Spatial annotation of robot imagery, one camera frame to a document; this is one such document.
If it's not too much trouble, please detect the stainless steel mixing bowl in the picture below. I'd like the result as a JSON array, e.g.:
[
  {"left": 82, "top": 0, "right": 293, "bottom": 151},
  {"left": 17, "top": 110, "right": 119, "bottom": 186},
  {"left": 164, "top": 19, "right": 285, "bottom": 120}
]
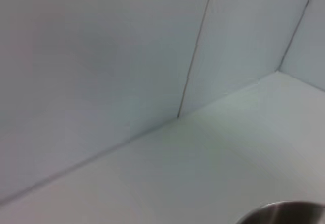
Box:
[{"left": 235, "top": 200, "right": 325, "bottom": 224}]

